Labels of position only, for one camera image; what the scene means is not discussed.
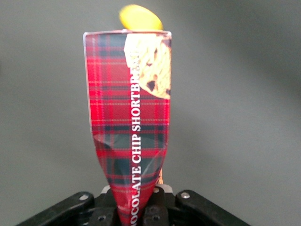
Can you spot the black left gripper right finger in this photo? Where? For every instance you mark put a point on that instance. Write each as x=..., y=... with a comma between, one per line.
x=185, y=209

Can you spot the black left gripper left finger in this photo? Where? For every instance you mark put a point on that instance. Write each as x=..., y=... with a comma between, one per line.
x=77, y=212

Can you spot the red tartan cookie box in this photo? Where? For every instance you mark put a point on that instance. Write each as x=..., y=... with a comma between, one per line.
x=128, y=122

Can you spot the yellow oval sponge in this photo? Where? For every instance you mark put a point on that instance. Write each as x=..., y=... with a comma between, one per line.
x=140, y=18

